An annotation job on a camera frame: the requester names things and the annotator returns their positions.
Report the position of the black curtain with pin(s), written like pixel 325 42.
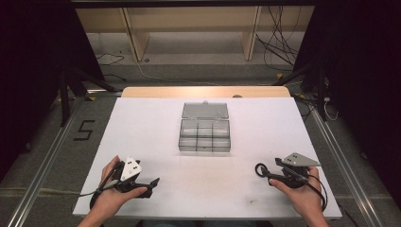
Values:
pixel 362 78
pixel 34 63

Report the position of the person's left hand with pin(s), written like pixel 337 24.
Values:
pixel 113 198

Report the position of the wooden shelf unit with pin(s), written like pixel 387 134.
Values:
pixel 189 19

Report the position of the clear plastic compartment box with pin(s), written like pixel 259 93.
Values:
pixel 205 130

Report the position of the white table board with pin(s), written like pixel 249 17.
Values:
pixel 252 138

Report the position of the aluminium floor rail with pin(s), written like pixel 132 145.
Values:
pixel 346 167
pixel 47 164

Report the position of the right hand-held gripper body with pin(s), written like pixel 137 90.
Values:
pixel 298 168

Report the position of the black tripod stand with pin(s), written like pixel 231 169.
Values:
pixel 64 94
pixel 320 91

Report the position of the wooden table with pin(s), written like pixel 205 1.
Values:
pixel 176 92

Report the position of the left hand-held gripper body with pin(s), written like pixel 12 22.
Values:
pixel 130 168

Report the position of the person's right hand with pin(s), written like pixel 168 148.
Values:
pixel 299 198

